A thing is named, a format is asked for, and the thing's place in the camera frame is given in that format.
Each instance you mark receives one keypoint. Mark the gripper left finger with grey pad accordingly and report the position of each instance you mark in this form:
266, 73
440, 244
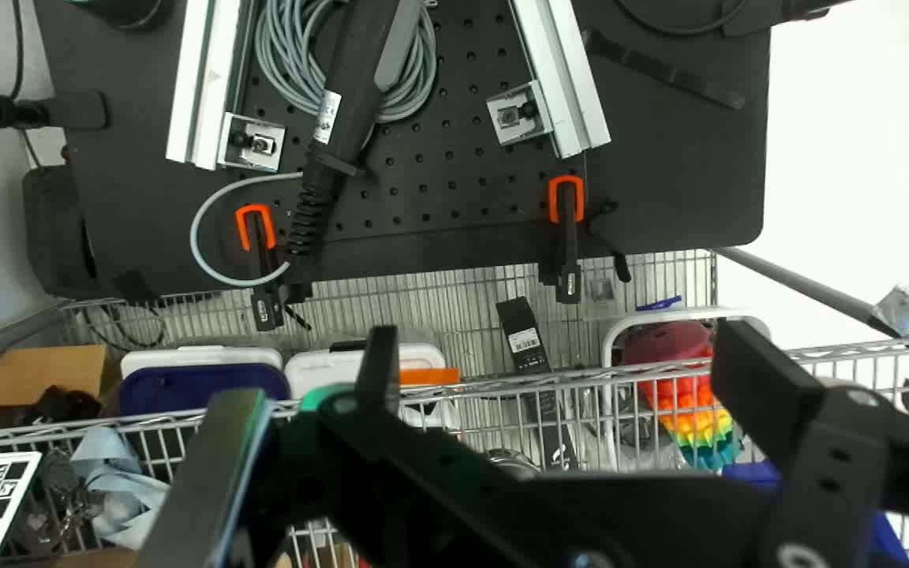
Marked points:
209, 479

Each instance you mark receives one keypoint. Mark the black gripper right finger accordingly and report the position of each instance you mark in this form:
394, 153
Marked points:
804, 442

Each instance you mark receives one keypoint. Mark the blue container with white lid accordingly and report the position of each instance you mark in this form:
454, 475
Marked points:
197, 379

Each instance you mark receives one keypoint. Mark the light blue cloth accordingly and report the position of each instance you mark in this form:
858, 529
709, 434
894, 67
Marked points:
118, 475

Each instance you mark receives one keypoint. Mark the rainbow stacking toy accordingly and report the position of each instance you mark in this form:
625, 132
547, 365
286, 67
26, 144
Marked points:
698, 428

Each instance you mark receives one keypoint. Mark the white plastic container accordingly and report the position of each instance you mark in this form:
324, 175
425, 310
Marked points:
324, 366

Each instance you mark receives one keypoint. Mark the dark red round cap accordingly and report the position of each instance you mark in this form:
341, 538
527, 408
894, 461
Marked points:
671, 342

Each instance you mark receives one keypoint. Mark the small brown cardboard box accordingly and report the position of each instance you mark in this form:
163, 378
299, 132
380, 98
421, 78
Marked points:
38, 375

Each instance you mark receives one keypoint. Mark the orange and black clamp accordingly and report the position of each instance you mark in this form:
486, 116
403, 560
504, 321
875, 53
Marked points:
253, 221
567, 215

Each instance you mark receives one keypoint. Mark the black label tag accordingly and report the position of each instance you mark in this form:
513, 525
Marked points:
522, 336

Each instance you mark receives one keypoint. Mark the black perforated breadboard table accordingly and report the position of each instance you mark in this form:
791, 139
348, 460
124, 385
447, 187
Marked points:
454, 200

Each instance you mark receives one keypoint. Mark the aluminium extrusion rail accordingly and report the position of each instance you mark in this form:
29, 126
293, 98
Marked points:
567, 63
204, 73

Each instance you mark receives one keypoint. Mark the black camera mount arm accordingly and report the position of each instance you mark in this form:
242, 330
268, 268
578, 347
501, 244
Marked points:
24, 110

